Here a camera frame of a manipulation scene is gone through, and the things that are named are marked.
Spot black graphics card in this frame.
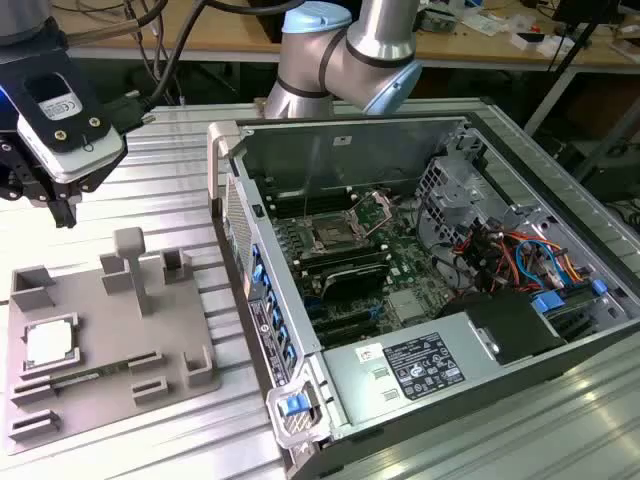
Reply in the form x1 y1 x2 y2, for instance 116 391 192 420
319 263 390 302

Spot red wire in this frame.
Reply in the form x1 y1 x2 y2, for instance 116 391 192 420
449 233 482 257

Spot metal socket cover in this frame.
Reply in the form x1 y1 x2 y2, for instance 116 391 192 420
349 189 400 239

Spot silver power supply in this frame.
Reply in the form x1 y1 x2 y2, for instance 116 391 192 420
319 312 501 429

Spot black RAM slot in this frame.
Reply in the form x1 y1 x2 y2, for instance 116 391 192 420
272 197 358 217
292 242 386 262
297 252 391 275
267 187 352 206

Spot silver chipset heatsink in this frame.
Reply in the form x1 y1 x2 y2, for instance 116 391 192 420
387 288 427 324

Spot black camera cable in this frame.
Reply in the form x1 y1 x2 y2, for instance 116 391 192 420
64 0 216 135

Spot blue case latch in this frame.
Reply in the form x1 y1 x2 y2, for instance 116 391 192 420
279 394 307 417

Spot black equipment box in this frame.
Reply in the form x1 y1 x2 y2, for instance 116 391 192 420
574 143 640 202

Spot blue wire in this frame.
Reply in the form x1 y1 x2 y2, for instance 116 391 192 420
514 239 576 289

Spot grey parts rack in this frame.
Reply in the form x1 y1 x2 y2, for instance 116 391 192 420
2 226 224 457

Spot blue disk carrier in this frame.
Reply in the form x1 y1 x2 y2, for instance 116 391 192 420
531 291 565 315

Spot wooden desk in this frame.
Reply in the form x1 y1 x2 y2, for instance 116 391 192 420
49 0 640 76

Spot black expansion slot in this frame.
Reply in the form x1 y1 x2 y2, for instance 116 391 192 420
318 322 385 350
312 307 380 335

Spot black monitor stand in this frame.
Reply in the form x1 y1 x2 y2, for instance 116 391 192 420
547 0 617 74

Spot green RAM stick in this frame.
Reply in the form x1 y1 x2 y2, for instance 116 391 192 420
17 360 132 394

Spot white plastic parts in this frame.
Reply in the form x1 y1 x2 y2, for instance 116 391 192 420
537 33 577 57

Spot white box black insert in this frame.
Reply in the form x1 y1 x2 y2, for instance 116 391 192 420
509 30 547 52

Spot open PC case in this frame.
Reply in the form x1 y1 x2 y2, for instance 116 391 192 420
206 96 640 480

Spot CPU socket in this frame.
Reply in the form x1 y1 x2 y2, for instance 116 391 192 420
309 213 362 252

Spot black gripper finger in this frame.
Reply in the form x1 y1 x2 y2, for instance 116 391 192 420
63 146 129 229
0 137 66 229

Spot white paper bag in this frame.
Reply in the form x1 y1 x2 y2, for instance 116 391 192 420
457 9 507 37

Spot silver drive cage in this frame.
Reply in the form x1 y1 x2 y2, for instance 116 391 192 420
415 152 504 251

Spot green motherboard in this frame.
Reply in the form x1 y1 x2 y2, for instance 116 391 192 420
269 187 469 351

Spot metal disk bay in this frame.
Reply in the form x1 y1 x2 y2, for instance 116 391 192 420
542 284 626 346

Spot silver CPU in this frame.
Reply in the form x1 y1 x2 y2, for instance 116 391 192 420
24 319 77 367

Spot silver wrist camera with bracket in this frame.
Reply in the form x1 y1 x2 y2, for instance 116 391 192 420
13 49 127 185

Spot black hanging cable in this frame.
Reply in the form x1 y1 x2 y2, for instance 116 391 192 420
149 24 187 107

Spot black plastic shroud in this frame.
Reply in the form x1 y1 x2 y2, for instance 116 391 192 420
437 291 569 365

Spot orange wire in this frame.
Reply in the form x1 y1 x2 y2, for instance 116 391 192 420
498 229 587 280

